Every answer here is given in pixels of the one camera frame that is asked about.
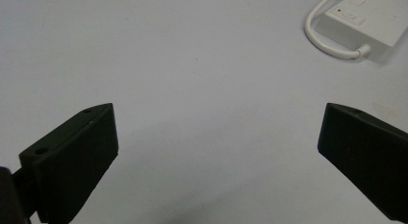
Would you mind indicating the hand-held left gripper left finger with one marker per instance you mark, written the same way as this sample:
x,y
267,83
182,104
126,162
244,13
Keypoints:
x,y
69,166

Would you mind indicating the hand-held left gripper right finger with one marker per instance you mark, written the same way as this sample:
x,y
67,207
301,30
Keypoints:
x,y
369,153

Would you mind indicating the white power strip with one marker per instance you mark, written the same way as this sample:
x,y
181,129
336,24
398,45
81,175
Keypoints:
x,y
372,20

